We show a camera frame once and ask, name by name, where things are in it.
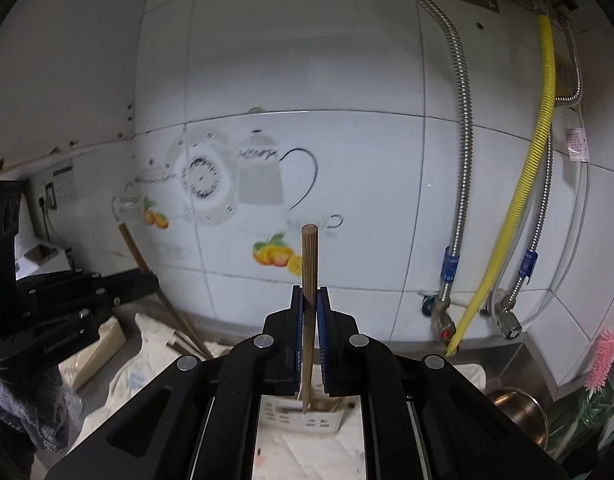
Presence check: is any small steel pot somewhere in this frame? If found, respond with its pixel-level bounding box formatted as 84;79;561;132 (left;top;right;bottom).
487;385;552;450

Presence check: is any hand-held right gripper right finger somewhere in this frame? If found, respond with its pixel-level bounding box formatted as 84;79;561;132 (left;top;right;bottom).
317;286;570;480

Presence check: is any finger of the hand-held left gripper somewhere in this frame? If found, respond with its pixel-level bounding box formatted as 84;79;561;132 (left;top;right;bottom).
26;269;160;307
22;304;112;337

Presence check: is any beige packet in plastic bag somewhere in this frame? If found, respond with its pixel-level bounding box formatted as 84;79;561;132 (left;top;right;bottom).
59;317;128;392

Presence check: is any white plastic utensil basket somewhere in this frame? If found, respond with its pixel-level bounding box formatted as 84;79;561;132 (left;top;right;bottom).
259;394;359;436

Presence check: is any brass water valve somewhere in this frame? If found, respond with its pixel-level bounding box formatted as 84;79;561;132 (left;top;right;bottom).
421;289;459;347

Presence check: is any teapot and fruit wall decal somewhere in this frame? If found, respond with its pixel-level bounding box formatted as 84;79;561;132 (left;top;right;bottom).
112;127;345;278

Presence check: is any wall socket with black plug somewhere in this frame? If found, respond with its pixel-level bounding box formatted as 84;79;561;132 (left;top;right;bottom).
38;182;58;212

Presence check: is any brown bamboo chopstick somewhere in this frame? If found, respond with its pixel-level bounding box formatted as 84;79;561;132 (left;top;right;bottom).
296;224;319;415
118;222;214;361

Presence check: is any pink hanging tag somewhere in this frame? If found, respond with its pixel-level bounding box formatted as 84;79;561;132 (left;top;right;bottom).
566;127;589;163

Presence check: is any yellow corrugated gas hose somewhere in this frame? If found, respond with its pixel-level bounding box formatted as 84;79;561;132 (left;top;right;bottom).
446;10;558;357

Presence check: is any white printed cloth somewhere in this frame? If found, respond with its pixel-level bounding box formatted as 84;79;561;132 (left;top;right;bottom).
84;310;488;480

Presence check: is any long metal flexible hose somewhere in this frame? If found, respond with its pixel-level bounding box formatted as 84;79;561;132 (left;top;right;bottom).
399;0;475;311

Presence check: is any white thin cable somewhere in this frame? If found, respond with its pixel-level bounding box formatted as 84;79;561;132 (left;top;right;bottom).
527;107;590;318

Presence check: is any steel water valve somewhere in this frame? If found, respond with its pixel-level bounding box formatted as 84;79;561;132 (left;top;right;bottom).
493;295;524;341

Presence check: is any pink artificial flower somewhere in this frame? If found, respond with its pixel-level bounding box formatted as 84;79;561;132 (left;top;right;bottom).
547;329;614;461

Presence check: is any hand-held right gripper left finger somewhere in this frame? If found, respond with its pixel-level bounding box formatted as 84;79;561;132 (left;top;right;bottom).
44;285;304;480

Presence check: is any white wall label sticker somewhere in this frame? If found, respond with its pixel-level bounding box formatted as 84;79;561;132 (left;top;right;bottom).
52;159;80;206

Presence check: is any person's left forearm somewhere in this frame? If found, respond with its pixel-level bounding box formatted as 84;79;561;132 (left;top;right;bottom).
0;360;84;453

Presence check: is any short metal flexible hose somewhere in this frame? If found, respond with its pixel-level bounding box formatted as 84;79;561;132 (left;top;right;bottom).
504;20;584;311

